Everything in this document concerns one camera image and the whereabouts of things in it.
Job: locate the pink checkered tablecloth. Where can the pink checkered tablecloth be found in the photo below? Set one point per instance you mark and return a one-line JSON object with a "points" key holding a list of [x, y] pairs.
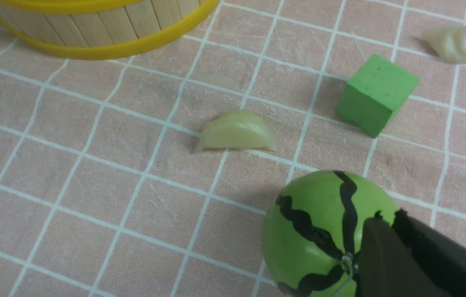
{"points": [[101, 193]]}

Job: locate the white pleated dumpling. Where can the white pleated dumpling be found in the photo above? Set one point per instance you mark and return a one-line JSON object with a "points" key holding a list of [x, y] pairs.
{"points": [[448, 42]]}

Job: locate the bamboo steamer tray yellow rim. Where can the bamboo steamer tray yellow rim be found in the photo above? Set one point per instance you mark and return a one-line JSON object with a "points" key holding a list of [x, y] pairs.
{"points": [[101, 29]]}

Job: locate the green foam cube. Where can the green foam cube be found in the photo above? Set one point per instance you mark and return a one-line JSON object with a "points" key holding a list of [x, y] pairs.
{"points": [[374, 95]]}

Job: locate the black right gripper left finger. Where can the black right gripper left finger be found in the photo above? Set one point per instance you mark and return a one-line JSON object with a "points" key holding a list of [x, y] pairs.
{"points": [[386, 266]]}

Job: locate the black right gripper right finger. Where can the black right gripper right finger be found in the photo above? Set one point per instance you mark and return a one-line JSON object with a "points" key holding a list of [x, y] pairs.
{"points": [[441, 258]]}

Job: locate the pale green smooth dumpling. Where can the pale green smooth dumpling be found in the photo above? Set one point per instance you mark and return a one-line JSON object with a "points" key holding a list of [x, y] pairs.
{"points": [[237, 129]]}

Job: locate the green toy watermelon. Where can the green toy watermelon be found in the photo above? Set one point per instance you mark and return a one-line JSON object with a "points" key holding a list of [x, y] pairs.
{"points": [[312, 233]]}

